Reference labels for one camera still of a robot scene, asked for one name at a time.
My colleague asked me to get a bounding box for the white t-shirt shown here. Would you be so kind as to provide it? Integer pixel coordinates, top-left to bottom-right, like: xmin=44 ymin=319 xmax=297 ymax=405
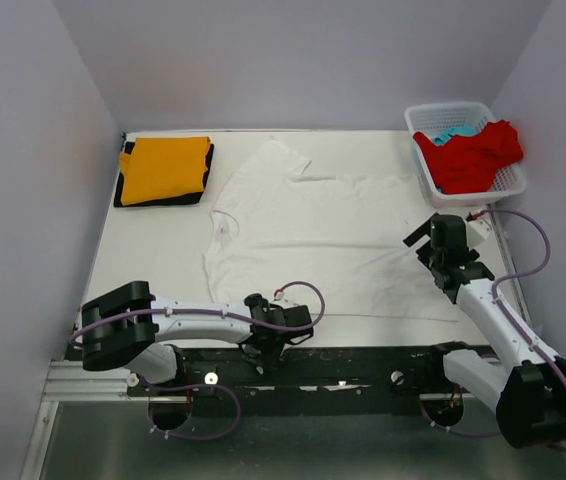
xmin=204 ymin=140 xmax=458 ymax=322

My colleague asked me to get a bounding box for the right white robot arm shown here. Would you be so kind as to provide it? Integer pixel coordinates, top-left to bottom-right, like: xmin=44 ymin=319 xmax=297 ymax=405
xmin=404 ymin=212 xmax=566 ymax=452

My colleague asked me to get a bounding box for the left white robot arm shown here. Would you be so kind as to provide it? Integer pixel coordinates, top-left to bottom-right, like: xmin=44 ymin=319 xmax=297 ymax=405
xmin=68 ymin=281 xmax=325 ymax=395

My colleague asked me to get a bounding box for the red t-shirt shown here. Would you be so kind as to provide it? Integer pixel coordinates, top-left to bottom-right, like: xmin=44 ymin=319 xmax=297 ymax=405
xmin=413 ymin=120 xmax=523 ymax=195

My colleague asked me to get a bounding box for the teal t-shirt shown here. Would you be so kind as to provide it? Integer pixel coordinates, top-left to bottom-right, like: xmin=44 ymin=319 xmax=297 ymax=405
xmin=431 ymin=126 xmax=476 ymax=146

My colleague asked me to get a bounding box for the white plastic basket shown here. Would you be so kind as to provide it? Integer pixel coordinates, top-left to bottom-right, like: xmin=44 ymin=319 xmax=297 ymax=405
xmin=404 ymin=101 xmax=527 ymax=208

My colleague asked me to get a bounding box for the folded yellow t-shirt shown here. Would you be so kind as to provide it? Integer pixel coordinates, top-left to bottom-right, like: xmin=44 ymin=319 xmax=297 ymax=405
xmin=118 ymin=135 xmax=212 ymax=206

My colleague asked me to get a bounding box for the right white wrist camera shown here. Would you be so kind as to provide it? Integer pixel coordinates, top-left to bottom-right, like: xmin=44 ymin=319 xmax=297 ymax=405
xmin=466 ymin=217 xmax=492 ymax=249

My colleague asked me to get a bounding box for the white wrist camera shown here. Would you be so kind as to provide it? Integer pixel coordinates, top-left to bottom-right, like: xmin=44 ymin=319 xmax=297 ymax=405
xmin=273 ymin=289 xmax=298 ymax=307
xmin=466 ymin=217 xmax=492 ymax=249

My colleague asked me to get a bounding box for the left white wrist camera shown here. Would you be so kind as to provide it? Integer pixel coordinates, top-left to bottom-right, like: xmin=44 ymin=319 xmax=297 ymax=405
xmin=273 ymin=289 xmax=298 ymax=307

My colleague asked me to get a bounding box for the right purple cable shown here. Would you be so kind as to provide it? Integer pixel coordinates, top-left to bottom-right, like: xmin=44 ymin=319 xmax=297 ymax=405
xmin=421 ymin=209 xmax=566 ymax=451

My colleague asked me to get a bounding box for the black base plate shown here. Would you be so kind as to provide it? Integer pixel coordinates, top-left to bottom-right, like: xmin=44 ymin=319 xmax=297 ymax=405
xmin=127 ymin=345 xmax=471 ymax=426

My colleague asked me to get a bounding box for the aluminium rail frame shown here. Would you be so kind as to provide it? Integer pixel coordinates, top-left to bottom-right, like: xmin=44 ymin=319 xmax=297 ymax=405
xmin=37 ymin=279 xmax=566 ymax=401

